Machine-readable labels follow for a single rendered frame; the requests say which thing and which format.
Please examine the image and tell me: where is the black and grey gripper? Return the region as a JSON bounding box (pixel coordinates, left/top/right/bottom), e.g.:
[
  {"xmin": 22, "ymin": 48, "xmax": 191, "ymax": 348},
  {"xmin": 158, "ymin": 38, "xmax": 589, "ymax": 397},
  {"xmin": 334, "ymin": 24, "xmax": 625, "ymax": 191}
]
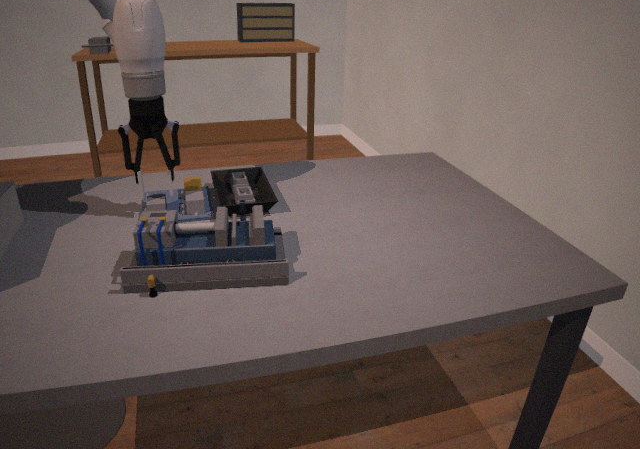
[{"xmin": 118, "ymin": 96, "xmax": 180, "ymax": 199}]

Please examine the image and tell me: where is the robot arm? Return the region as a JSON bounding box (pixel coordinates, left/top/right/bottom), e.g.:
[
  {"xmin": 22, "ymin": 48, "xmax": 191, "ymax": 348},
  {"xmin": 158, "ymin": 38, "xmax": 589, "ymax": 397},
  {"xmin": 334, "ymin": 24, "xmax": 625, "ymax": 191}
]
[{"xmin": 89, "ymin": 0, "xmax": 166, "ymax": 101}]

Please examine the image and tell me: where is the orange-yellow block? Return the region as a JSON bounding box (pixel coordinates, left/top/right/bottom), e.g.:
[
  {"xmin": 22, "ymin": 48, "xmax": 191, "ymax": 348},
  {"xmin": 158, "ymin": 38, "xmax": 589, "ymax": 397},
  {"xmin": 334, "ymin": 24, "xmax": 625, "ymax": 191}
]
[{"xmin": 184, "ymin": 177, "xmax": 202, "ymax": 191}]

